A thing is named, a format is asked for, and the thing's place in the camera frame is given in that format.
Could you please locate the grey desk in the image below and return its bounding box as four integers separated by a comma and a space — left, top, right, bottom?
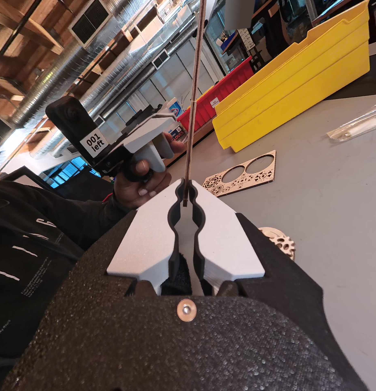
157, 43, 376, 391

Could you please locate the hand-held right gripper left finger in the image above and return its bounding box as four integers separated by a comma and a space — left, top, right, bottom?
106, 179, 186, 295

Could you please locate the red plastic bin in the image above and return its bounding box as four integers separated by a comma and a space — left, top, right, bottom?
176, 56, 255, 132

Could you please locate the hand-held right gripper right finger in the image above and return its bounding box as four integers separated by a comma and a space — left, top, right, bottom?
188, 180, 265, 291

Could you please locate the wooden parts sheet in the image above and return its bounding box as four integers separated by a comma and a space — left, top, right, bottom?
182, 0, 206, 208
203, 150, 277, 197

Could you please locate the person's left forearm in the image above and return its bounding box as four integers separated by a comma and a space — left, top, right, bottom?
61, 195, 138, 252

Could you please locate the black framed white sign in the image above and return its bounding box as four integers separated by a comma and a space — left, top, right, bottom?
0, 166, 52, 191

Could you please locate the wooden ring base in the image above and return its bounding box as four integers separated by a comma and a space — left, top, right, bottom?
258, 227, 296, 261

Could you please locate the wipes canister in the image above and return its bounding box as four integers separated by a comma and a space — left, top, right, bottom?
168, 97, 185, 118

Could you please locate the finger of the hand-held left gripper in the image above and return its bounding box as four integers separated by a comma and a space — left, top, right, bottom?
138, 111, 179, 160
123, 116, 178, 174

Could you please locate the silver spiral air duct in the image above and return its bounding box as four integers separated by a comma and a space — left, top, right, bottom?
9, 0, 176, 129
32, 21, 207, 161

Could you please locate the clear plastic bag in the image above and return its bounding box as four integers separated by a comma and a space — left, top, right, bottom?
326, 102, 376, 142

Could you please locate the person's left hand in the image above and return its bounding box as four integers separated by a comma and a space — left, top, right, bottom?
112, 132, 187, 213

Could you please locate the white ceiling vent grille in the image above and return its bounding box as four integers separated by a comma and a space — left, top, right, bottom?
0, 118, 15, 151
151, 50, 171, 69
68, 0, 112, 47

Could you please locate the blue white cardboard box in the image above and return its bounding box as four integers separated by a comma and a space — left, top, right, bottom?
170, 121, 188, 144

